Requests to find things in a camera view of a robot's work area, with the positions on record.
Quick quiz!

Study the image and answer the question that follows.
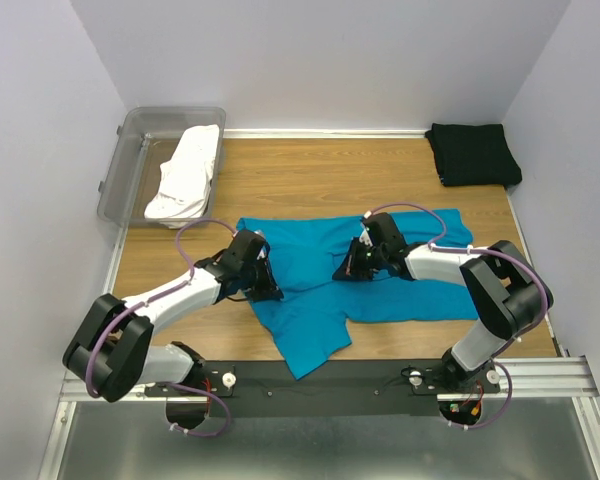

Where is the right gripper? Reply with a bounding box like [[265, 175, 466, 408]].
[[332, 236, 386, 282]]

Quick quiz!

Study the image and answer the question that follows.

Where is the blue t shirt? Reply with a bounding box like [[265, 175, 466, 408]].
[[236, 216, 477, 379]]

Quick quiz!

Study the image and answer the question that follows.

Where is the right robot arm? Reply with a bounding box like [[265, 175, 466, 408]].
[[332, 212, 554, 392]]

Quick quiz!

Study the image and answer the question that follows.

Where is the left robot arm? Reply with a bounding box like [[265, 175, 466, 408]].
[[62, 229, 283, 402]]

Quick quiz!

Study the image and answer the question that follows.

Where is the white t shirt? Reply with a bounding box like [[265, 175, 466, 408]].
[[144, 124, 220, 228]]

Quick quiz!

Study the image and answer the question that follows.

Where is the folded black t shirt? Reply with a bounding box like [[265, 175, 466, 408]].
[[425, 123, 522, 187]]

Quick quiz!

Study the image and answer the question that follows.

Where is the clear plastic bin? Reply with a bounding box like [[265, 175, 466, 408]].
[[97, 106, 226, 228]]

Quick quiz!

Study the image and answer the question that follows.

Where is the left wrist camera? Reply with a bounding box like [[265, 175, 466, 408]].
[[255, 230, 270, 259]]

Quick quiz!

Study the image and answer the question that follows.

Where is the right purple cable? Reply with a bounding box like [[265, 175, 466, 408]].
[[364, 201, 555, 431]]

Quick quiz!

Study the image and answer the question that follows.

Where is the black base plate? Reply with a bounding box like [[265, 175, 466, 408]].
[[144, 357, 511, 419]]

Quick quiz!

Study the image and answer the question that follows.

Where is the white table edge rail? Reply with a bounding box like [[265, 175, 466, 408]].
[[224, 129, 426, 139]]

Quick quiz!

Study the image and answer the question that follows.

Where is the aluminium frame rail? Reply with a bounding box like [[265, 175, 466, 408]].
[[59, 356, 599, 402]]

